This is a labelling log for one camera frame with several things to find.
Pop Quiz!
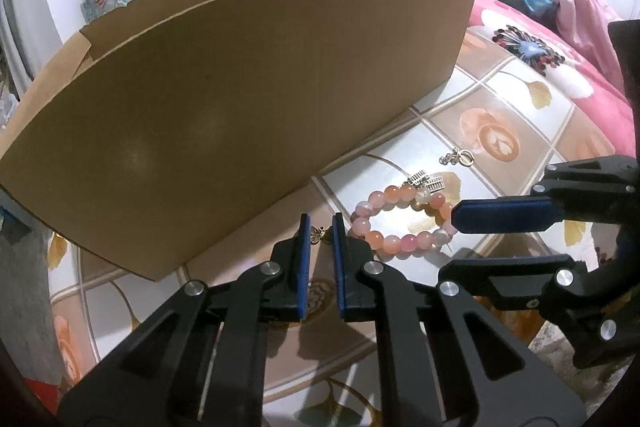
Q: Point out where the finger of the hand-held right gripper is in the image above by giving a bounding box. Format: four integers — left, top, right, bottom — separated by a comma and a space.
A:
450, 155, 635, 235
437, 253, 640, 370

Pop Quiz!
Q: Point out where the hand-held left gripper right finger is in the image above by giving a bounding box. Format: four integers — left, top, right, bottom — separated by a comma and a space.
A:
331, 212, 588, 427

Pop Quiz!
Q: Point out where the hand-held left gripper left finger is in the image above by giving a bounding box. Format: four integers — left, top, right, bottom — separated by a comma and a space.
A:
57, 213, 313, 427

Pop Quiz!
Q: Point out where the pink bead bracelet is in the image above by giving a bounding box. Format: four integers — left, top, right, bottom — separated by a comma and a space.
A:
348, 184, 457, 258

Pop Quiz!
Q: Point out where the silver ring clasp charm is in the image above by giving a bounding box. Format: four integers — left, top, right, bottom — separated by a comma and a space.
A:
439, 148, 475, 166

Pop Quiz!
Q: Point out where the silver fan charm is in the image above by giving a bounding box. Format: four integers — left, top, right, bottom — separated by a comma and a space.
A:
406, 171, 447, 194

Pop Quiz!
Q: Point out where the brown cardboard box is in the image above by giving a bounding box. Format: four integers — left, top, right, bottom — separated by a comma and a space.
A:
0, 0, 480, 282

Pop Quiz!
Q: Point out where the pink floral blanket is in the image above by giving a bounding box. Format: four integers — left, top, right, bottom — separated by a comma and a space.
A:
465, 0, 636, 148

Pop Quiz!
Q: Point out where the light pink cloth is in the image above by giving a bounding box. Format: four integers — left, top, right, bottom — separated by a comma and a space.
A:
552, 0, 626, 92

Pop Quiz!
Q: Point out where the tile print tablecloth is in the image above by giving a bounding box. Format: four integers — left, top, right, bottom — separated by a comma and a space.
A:
47, 24, 631, 427

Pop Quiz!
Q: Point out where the white curtain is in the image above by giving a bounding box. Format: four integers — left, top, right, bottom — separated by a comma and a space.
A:
0, 0, 36, 98

